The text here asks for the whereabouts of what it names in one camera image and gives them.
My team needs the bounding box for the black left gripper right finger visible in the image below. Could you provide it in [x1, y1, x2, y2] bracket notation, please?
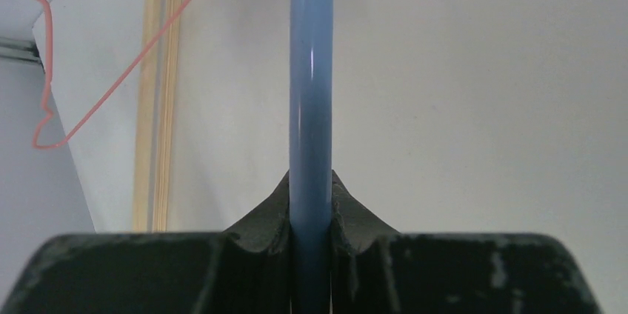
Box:
[331, 176, 601, 313]

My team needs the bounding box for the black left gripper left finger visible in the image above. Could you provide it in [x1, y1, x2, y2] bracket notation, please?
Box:
[1, 178, 290, 313]

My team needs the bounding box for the blue plastic hanger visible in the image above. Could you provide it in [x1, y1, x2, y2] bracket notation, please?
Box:
[289, 0, 333, 313]

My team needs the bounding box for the pink notched hanger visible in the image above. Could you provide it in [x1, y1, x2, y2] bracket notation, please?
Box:
[0, 0, 229, 151]

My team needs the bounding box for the wooden clothes rack frame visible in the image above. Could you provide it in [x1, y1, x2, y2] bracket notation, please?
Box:
[132, 0, 183, 232]

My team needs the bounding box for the left aluminium frame post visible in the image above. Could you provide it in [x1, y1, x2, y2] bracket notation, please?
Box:
[1, 36, 45, 72]

